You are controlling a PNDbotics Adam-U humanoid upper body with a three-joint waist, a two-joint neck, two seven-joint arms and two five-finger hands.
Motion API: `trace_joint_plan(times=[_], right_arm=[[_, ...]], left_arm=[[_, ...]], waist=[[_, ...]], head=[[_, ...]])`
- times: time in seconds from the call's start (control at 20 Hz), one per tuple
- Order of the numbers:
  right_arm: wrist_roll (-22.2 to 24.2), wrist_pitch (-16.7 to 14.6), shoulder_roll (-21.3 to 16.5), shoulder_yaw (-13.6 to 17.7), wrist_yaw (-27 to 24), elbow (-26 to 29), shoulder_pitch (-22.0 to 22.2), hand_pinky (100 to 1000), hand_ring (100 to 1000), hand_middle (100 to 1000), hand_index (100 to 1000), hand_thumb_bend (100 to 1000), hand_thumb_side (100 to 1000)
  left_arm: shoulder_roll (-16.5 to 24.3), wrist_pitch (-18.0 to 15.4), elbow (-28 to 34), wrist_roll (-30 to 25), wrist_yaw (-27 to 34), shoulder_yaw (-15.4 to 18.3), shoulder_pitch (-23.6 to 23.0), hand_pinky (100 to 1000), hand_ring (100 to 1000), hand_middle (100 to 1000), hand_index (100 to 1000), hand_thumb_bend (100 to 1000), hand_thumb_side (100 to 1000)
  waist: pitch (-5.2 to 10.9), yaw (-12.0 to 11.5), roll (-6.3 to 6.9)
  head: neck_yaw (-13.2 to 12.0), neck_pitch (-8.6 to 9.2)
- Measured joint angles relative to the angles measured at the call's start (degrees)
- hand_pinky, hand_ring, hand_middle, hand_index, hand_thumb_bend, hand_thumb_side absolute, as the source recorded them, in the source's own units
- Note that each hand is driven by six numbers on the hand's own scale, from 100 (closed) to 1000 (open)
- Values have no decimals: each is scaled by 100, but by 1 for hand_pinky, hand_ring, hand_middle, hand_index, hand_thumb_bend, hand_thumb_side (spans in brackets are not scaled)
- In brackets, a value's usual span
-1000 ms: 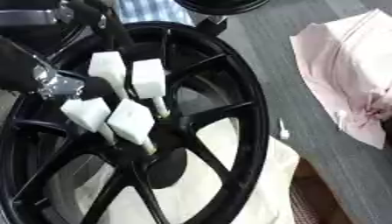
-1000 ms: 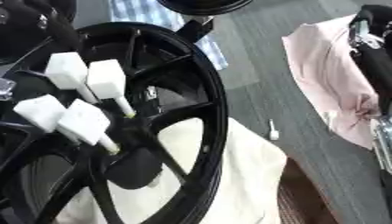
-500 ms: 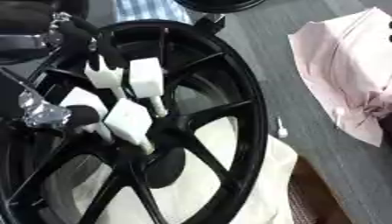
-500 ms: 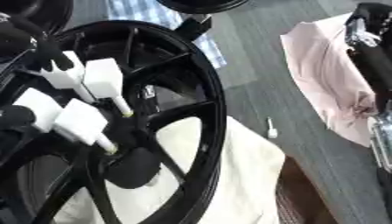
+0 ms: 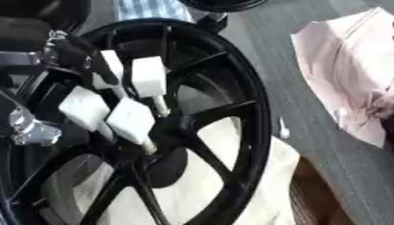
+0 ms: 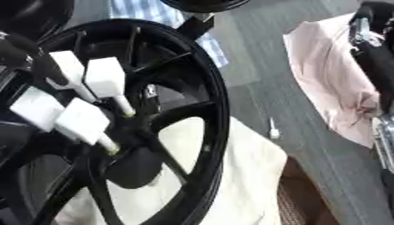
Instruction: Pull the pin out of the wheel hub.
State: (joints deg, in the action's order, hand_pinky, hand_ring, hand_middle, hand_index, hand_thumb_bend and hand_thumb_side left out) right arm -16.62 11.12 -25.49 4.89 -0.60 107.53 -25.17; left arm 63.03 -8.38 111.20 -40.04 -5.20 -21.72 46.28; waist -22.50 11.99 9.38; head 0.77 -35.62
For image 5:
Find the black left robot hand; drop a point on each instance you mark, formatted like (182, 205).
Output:
(77, 54)

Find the black spoked wheel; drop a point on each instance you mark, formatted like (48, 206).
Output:
(241, 88)

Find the small white pin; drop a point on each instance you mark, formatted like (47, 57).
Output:
(283, 130)

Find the blue white striped cloth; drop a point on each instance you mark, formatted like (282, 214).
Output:
(151, 9)

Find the black clamp block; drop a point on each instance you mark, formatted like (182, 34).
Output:
(213, 22)

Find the black round tyre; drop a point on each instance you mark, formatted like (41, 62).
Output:
(220, 5)

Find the pale pink plastic bag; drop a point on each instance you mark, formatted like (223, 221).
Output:
(343, 64)

